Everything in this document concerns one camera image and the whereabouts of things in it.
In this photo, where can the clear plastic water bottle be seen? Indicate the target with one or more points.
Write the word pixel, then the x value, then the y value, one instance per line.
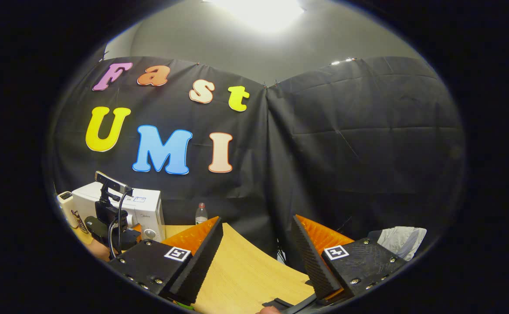
pixel 201 214

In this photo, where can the white microwave oven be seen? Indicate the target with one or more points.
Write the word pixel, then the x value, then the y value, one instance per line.
pixel 145 207

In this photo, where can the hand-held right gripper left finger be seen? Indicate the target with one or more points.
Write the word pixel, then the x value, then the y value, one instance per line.
pixel 198 266

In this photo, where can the black backdrop cloth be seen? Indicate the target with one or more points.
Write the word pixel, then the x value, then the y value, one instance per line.
pixel 346 152

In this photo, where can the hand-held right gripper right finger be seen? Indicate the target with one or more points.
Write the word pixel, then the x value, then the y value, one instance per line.
pixel 313 261

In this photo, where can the white toaster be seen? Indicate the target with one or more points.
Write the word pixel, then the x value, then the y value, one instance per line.
pixel 66 207

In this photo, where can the small ceiling light panel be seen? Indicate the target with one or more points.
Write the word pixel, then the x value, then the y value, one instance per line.
pixel 341 61

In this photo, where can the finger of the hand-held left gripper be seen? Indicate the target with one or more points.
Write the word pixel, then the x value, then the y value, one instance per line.
pixel 136 227

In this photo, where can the grey white cloth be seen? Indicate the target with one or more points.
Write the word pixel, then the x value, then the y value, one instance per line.
pixel 400 240

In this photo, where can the large ceiling light panel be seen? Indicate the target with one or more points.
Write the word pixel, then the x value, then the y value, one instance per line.
pixel 259 13

